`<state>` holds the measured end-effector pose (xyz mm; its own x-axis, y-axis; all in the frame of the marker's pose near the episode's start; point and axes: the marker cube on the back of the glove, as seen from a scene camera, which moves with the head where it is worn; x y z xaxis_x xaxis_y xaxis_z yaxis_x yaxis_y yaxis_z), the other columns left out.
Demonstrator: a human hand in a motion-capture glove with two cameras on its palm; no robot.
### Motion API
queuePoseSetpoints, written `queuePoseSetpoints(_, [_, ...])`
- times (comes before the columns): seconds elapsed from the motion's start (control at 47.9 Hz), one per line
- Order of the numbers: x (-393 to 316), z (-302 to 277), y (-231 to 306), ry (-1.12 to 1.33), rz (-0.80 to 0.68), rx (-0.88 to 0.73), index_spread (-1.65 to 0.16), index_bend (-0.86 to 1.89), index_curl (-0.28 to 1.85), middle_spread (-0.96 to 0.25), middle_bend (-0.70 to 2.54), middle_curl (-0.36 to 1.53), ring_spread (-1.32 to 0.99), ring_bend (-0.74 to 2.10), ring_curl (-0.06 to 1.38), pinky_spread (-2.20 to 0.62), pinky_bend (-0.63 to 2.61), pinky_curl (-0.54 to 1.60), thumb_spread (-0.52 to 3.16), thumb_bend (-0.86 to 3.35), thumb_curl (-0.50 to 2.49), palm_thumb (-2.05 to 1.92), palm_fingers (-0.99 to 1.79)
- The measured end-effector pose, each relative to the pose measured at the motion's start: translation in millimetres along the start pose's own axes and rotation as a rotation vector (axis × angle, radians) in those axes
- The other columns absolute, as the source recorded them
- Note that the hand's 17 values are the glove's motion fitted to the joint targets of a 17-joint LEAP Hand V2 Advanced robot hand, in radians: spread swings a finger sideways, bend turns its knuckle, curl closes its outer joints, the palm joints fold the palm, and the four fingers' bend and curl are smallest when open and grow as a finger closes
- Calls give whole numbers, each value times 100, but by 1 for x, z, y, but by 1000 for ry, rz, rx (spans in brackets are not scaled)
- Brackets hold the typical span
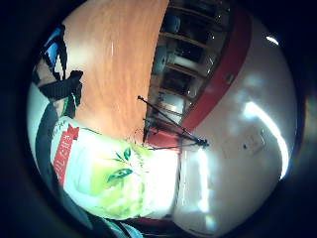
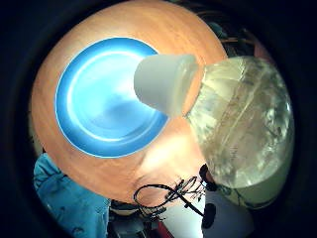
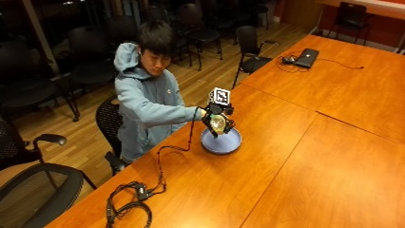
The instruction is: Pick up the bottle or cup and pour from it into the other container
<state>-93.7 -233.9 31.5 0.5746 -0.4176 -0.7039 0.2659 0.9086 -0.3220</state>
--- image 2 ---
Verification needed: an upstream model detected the clear plastic bottle white cap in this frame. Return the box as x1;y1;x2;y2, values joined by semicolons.
133;54;296;190

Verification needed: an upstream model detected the person's blue shirt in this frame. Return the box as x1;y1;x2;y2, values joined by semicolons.
33;152;113;238

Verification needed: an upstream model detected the blue round bowl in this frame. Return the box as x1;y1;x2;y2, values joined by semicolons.
54;37;170;159

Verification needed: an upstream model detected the thin black cable loop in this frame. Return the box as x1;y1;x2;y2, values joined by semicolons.
133;176;208;219

